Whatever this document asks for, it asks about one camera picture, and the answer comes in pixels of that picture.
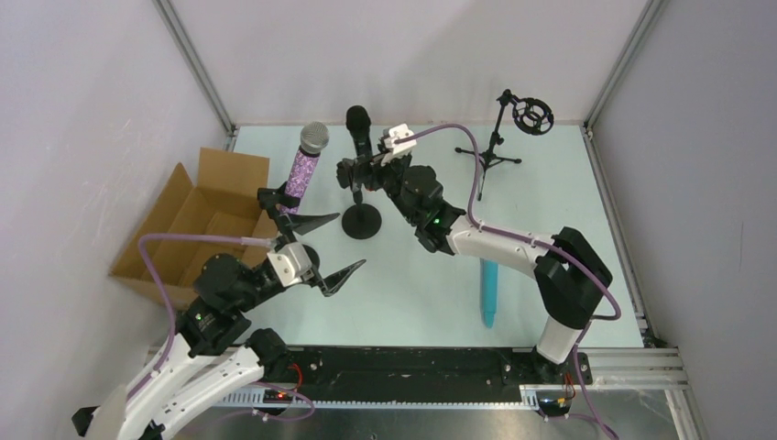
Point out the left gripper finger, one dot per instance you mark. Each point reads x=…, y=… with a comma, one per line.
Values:
x=300, y=224
x=333, y=283

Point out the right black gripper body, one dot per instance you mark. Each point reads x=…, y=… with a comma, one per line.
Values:
x=362, y=172

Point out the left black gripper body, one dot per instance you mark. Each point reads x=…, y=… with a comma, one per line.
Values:
x=288, y=236

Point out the black round-base mic stand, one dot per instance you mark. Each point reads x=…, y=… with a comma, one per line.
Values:
x=275, y=202

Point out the purple glitter microphone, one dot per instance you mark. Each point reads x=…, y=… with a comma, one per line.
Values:
x=314, y=138

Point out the black orange-ring microphone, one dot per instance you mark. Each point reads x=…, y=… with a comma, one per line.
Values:
x=358, y=124

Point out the brown cardboard box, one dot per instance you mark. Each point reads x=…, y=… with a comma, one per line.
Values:
x=220, y=200

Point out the teal blue microphone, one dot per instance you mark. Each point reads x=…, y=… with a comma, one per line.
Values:
x=488, y=292

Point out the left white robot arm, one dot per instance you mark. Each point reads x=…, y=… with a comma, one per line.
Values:
x=193, y=370

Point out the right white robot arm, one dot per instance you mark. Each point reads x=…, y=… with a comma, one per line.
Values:
x=571, y=277

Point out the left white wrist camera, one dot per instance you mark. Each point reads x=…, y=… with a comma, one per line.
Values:
x=294, y=263

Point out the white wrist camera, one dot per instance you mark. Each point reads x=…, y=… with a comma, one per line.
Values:
x=397, y=142
x=294, y=263

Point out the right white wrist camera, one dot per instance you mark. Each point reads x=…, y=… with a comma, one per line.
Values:
x=397, y=142

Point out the aluminium frame rail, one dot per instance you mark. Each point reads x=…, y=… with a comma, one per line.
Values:
x=639, y=369

